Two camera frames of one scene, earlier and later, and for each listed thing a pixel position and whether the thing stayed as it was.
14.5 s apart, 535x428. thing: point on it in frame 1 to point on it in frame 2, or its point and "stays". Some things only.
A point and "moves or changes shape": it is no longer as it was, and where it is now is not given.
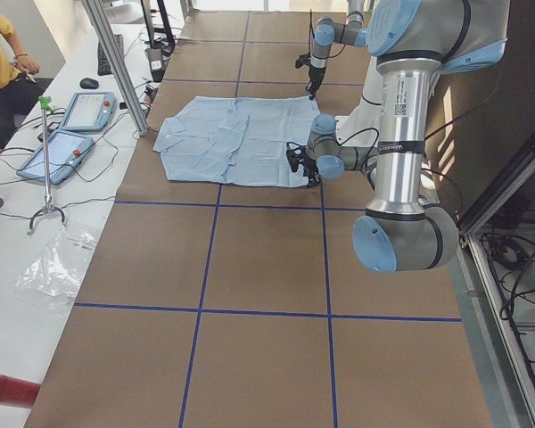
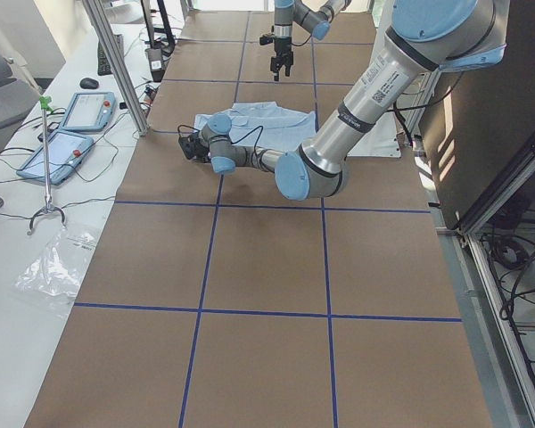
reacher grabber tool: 45,102 stays
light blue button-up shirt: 241,140 moves or changes shape
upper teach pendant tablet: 89,111 stays
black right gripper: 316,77 to 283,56
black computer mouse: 88,83 stays
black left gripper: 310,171 to 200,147
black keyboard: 103,62 stays
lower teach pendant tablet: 66,151 stays
